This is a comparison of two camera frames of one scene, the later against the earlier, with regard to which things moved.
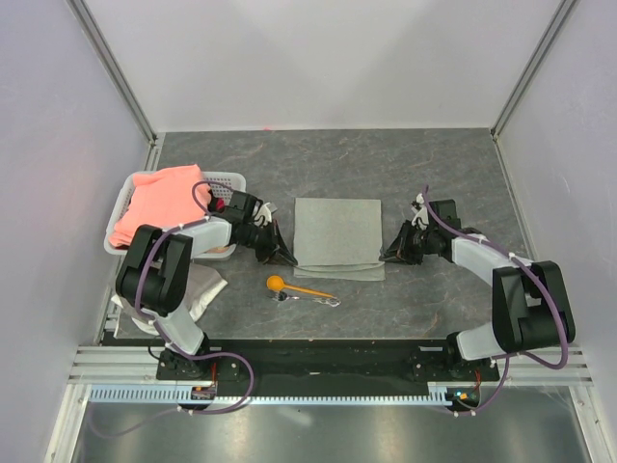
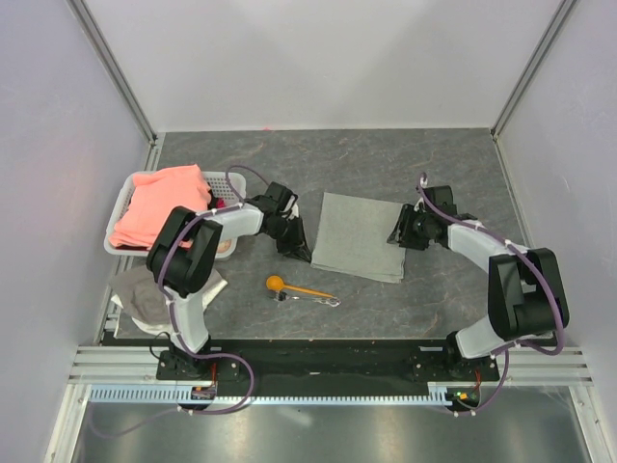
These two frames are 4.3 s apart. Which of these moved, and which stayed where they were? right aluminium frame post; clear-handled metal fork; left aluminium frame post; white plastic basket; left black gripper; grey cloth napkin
Moved: left black gripper; grey cloth napkin
Stayed: left aluminium frame post; white plastic basket; clear-handled metal fork; right aluminium frame post
